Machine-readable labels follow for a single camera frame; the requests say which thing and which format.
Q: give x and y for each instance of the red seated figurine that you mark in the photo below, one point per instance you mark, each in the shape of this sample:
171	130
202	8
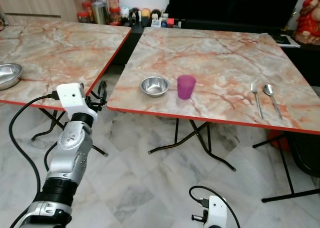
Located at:
309	18

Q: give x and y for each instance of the purple plastic cup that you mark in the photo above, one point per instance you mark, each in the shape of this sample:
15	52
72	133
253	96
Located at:
186	88

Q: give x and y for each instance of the red plastic object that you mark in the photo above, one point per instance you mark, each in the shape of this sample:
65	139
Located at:
277	138

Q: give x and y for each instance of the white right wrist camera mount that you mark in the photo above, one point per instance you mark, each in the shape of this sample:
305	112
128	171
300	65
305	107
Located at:
218	212

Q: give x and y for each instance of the marble top folding table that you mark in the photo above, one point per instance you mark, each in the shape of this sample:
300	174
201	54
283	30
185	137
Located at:
60	48
225	58

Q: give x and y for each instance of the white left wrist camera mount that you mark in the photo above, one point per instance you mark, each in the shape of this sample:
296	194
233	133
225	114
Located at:
72	97

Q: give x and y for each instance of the flat dark booklet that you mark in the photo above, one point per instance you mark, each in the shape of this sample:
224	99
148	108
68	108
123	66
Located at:
289	40

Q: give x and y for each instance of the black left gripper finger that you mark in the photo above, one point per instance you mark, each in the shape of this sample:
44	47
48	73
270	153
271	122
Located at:
100	94
105	92

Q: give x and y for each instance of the steel vacuum flask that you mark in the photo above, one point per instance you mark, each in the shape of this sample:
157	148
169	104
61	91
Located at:
98	14

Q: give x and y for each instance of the small steel bowl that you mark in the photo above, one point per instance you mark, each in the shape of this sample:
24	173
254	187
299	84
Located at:
154	86

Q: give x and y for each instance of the black television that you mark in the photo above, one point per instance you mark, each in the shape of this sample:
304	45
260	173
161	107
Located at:
230	6

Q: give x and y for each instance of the small yellow figurine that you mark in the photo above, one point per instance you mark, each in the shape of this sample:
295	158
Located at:
145	14

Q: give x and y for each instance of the black round bin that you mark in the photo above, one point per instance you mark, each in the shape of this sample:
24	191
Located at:
305	155

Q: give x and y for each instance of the light wood cabinet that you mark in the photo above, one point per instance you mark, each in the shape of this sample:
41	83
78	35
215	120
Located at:
40	8

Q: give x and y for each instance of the steel fork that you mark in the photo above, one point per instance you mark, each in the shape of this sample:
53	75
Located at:
257	102

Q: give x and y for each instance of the small red box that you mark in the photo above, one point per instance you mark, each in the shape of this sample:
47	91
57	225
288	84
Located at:
173	22

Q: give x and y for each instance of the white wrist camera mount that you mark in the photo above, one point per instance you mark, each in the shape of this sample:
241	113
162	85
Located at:
72	97
218	212

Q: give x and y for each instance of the steel spoon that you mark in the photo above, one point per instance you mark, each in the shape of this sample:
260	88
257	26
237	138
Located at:
268	89

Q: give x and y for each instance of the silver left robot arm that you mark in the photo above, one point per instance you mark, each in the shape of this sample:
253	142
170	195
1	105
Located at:
72	148

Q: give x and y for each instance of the large steel bowl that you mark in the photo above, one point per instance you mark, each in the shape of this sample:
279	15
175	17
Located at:
10	74

